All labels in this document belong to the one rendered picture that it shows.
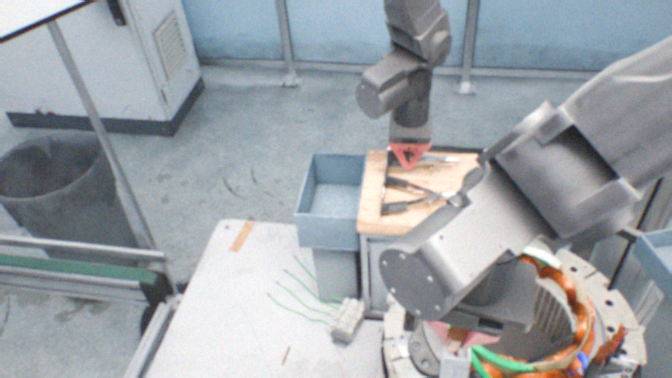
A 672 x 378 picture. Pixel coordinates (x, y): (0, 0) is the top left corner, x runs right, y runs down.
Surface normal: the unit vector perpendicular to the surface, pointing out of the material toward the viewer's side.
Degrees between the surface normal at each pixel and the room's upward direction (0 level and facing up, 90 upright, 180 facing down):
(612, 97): 75
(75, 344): 0
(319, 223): 90
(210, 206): 0
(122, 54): 90
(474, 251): 31
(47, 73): 90
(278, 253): 0
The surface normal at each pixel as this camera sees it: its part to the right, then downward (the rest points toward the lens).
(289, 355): -0.07, -0.73
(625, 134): -0.62, 0.37
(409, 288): -0.72, 0.47
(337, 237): -0.14, 0.68
